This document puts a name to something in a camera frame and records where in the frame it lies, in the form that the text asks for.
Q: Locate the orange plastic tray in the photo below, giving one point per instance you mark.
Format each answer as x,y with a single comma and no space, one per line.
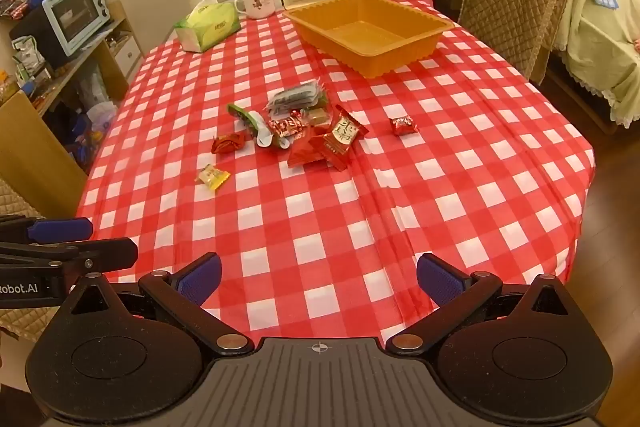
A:
360,34

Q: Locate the long green black snack packet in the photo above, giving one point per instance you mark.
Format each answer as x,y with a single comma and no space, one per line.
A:
245,114

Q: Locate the chair with quilted cover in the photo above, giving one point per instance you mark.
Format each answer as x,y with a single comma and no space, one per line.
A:
510,7

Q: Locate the sofa with green cover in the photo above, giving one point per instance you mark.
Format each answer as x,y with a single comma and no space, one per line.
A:
595,52

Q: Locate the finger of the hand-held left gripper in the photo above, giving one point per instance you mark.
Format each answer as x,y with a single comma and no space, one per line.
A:
100,249
60,230

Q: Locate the grey green snack packet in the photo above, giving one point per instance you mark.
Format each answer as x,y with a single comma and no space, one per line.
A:
295,97

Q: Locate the wooden sideboard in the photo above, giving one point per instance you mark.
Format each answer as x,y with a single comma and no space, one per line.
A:
117,52

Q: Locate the red packet with cream label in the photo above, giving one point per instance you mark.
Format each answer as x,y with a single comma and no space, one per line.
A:
346,129

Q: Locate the white mug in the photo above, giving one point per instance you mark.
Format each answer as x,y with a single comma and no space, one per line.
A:
257,4

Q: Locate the red white candy packet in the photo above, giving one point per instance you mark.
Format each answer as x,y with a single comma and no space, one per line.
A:
287,125

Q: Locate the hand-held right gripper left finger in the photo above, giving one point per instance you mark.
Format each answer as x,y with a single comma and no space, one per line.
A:
200,279

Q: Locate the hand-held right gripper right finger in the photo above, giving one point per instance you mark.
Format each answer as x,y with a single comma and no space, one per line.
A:
440,282

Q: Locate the light blue toaster oven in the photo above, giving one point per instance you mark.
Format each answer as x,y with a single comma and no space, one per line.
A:
75,14

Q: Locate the green tissue pack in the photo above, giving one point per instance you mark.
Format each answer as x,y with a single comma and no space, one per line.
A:
207,24

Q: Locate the small yellow candy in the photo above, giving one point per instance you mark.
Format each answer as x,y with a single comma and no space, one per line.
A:
212,177

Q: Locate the wooden chair with quilted cushion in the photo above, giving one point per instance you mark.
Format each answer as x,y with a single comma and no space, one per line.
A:
35,157

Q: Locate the tan candy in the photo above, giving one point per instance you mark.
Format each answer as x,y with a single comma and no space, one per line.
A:
317,117

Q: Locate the red gold candy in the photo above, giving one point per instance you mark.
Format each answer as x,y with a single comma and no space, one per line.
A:
402,125
227,143

